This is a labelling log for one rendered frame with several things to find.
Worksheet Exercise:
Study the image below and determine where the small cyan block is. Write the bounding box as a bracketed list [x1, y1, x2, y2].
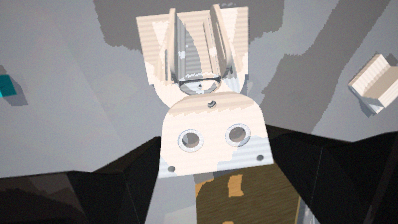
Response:
[0, 74, 16, 97]

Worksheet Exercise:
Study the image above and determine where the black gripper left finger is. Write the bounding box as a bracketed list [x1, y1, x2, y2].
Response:
[0, 136, 161, 224]

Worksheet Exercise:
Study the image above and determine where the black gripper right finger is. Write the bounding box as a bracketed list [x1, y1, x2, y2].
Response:
[265, 124, 398, 224]

